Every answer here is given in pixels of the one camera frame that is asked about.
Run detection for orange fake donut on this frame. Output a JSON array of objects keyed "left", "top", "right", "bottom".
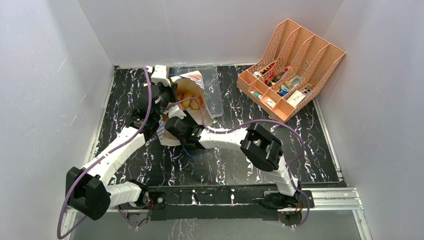
[{"left": 178, "top": 90, "right": 204, "bottom": 112}]

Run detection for brown checkered paper bag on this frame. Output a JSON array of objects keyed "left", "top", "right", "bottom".
[{"left": 156, "top": 75, "right": 213, "bottom": 147}]

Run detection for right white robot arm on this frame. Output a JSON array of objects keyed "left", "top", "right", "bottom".
[{"left": 165, "top": 117, "right": 302, "bottom": 209}]

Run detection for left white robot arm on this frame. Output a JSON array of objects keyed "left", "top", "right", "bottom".
[{"left": 65, "top": 83, "right": 178, "bottom": 220}]

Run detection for clear plastic tray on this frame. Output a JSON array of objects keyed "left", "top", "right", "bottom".
[{"left": 168, "top": 66, "right": 224, "bottom": 118}]

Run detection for pink file organizer rack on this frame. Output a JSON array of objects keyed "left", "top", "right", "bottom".
[{"left": 237, "top": 18, "right": 346, "bottom": 123}]

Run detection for stationery items in rack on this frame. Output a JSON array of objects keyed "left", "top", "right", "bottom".
[{"left": 253, "top": 61, "right": 315, "bottom": 104}]

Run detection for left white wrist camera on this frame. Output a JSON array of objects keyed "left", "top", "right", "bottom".
[{"left": 146, "top": 64, "right": 172, "bottom": 87}]

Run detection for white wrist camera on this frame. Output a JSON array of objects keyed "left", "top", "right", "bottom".
[
  {"left": 167, "top": 105, "right": 186, "bottom": 120},
  {"left": 146, "top": 64, "right": 172, "bottom": 87}
]

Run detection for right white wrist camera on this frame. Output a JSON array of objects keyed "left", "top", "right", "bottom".
[{"left": 167, "top": 105, "right": 186, "bottom": 120}]

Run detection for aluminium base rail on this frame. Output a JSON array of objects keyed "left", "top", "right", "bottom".
[{"left": 58, "top": 187, "right": 373, "bottom": 240}]

